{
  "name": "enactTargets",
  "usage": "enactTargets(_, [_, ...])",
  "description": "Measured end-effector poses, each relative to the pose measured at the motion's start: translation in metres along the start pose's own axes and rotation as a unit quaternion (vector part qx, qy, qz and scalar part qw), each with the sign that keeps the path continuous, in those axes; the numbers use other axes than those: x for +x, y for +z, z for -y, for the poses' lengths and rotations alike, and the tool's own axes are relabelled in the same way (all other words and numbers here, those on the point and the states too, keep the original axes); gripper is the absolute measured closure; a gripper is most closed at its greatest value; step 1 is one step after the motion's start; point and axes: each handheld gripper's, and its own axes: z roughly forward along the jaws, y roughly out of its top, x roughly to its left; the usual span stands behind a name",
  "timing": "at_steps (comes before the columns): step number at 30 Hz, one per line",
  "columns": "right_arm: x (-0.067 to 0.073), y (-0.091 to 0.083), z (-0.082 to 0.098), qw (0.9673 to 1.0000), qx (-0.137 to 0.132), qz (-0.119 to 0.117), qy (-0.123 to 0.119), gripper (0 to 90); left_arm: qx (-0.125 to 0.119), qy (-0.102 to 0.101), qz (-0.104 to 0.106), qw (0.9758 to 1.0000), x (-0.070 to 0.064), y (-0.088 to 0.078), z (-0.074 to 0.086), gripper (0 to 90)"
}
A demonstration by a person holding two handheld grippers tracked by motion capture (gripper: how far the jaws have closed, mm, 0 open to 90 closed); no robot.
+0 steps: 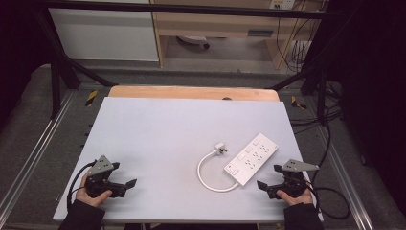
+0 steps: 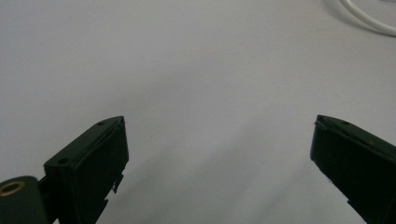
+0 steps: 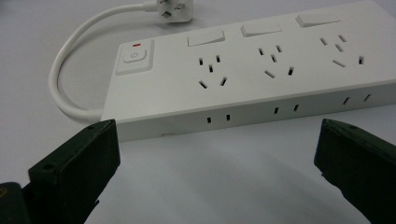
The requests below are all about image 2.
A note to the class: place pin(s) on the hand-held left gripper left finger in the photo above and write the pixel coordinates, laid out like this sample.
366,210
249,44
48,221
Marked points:
90,165

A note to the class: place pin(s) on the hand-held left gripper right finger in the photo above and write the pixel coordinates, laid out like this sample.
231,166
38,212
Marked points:
358,165

